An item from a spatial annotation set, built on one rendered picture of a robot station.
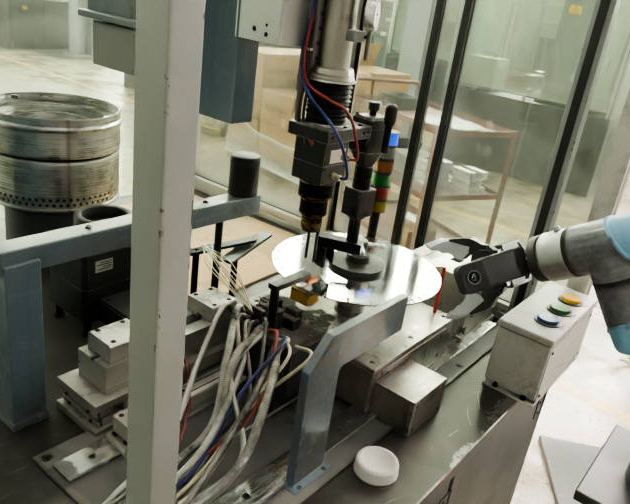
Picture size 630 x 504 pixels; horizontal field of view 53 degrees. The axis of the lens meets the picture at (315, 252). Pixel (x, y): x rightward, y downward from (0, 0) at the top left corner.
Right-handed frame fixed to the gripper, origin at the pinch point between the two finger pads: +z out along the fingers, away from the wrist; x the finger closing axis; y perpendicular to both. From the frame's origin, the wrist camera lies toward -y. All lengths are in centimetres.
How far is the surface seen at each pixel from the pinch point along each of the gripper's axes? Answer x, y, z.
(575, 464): -82, 114, 52
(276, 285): 6.7, -23.8, 12.8
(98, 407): -4, -51, 28
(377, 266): 5.0, 1.7, 13.7
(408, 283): 0.5, 3.2, 8.7
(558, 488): -83, 97, 50
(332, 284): 4.2, -10.3, 14.3
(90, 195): 38, -26, 68
